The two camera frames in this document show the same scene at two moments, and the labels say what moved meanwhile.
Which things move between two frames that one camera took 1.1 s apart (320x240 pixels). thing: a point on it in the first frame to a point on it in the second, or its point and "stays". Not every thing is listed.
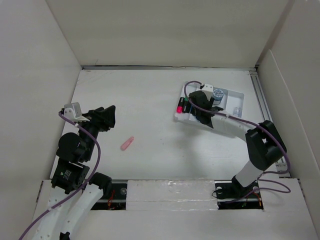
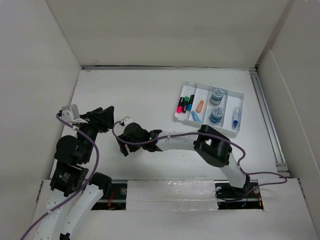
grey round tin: x=217 y=95 stays
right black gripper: x=211 y=101 to x=124 y=149
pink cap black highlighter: x=179 y=108 stays
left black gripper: x=104 y=118 stays
